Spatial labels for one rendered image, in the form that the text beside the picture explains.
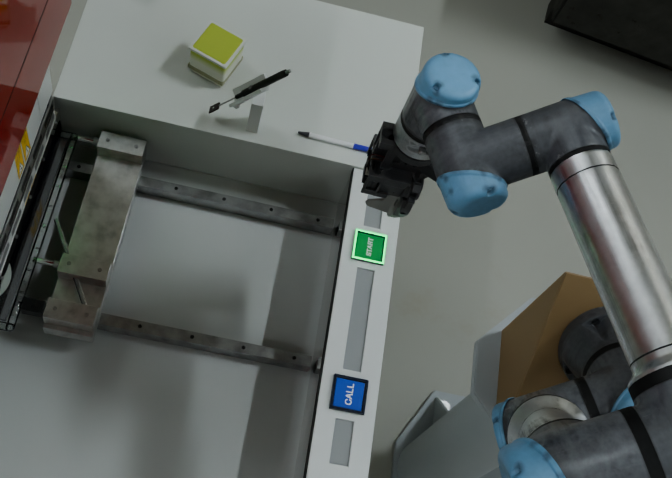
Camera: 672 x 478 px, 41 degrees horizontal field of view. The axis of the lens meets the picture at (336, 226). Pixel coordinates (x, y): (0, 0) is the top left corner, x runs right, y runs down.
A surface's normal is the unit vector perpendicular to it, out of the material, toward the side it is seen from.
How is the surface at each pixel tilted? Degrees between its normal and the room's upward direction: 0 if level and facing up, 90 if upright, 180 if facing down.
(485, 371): 0
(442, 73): 1
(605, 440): 39
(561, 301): 49
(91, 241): 0
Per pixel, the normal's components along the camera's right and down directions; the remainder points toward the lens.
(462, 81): 0.20, -0.44
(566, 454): -0.32, -0.73
